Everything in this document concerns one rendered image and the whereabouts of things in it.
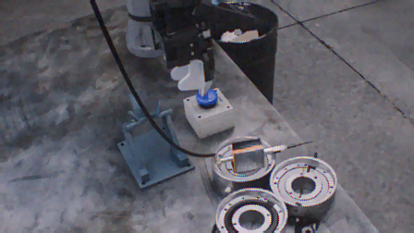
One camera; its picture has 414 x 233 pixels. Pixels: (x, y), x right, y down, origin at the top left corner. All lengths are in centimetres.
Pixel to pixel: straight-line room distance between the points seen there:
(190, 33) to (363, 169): 132
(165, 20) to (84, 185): 32
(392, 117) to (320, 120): 33
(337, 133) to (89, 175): 140
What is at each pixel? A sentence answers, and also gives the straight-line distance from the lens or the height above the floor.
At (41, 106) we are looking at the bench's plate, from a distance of 112.
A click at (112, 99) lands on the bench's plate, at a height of 80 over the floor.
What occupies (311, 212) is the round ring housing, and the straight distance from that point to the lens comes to 78.
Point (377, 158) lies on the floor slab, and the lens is 207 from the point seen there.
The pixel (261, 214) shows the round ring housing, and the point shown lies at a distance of 78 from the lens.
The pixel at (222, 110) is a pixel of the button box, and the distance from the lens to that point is 93.
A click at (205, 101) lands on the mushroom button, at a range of 92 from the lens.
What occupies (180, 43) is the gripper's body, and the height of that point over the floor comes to 101.
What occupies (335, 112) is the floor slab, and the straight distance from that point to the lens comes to 226.
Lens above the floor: 143
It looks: 39 degrees down
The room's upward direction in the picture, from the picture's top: 7 degrees counter-clockwise
